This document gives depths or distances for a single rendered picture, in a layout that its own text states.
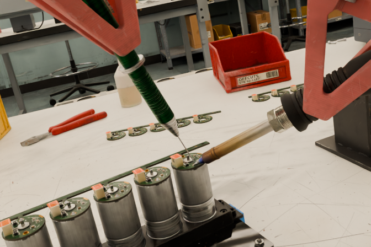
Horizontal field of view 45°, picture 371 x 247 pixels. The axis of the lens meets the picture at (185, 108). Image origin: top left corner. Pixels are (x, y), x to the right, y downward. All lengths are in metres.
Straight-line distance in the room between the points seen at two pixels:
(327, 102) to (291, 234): 0.11
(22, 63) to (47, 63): 0.24
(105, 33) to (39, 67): 4.57
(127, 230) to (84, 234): 0.03
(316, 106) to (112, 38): 0.12
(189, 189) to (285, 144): 0.18
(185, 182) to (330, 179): 0.14
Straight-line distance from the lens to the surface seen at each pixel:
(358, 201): 0.36
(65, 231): 0.28
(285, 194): 0.37
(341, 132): 0.43
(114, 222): 0.29
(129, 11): 0.25
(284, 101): 0.26
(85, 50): 4.76
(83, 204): 0.29
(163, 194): 0.29
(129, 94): 0.68
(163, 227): 0.30
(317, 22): 0.23
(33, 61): 4.81
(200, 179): 0.30
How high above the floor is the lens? 0.94
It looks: 18 degrees down
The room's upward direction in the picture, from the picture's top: 11 degrees counter-clockwise
